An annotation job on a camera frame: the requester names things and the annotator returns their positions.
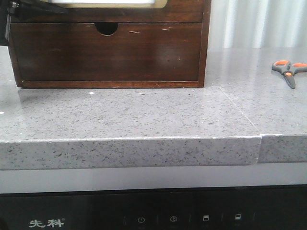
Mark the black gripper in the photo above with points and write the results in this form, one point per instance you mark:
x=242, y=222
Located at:
x=15, y=8

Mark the grey orange scissors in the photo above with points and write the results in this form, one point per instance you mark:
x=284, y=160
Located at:
x=288, y=70

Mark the dark wooden drawer cabinet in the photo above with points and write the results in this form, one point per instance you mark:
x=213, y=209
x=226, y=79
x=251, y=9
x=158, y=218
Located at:
x=108, y=28

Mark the white pleated curtain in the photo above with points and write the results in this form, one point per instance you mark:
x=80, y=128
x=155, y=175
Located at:
x=258, y=24

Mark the black appliance control panel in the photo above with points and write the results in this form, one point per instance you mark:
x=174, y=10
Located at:
x=281, y=207

